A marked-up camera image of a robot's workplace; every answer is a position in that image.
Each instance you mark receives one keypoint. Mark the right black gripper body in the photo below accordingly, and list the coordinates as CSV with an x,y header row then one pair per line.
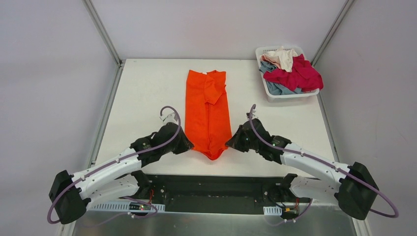
x,y
241,138

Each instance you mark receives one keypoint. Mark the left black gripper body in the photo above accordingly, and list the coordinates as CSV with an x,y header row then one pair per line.
x,y
179,141

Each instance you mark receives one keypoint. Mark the orange t shirt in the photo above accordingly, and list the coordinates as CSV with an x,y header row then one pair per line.
x,y
207,118

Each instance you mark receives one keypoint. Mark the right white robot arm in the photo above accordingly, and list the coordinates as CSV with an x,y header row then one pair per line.
x,y
330,182

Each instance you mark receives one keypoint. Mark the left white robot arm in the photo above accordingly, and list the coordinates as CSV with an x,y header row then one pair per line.
x,y
122,176

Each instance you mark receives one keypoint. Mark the white plastic laundry basket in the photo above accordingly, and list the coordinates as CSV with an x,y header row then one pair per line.
x,y
275,98

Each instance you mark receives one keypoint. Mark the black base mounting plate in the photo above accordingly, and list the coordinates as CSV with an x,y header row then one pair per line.
x,y
202,202

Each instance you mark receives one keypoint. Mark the grey blue t shirt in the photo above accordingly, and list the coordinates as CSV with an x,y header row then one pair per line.
x,y
274,88

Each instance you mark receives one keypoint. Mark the magenta t shirt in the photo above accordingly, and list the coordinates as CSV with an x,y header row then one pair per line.
x,y
303,76

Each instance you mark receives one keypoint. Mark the cream white t shirt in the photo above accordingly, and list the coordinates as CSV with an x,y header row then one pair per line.
x,y
281,58

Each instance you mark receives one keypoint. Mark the right white cable duct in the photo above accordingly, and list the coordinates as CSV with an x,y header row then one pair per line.
x,y
272,210

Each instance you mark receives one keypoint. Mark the white cable duct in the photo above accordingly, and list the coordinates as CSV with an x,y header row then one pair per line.
x,y
125,206
272,210

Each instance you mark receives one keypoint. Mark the front aluminium rail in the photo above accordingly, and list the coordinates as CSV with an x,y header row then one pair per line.
x,y
291,186

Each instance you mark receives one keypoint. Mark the left white cable duct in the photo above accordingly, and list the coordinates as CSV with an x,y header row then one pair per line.
x,y
125,206

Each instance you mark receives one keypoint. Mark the left aluminium frame post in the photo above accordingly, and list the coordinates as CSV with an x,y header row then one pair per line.
x,y
102,31

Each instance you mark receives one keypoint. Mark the aluminium frame post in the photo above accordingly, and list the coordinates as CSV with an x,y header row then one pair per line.
x,y
348,4
102,31

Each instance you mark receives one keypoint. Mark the right aluminium frame post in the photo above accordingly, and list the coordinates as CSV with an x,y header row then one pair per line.
x,y
348,4

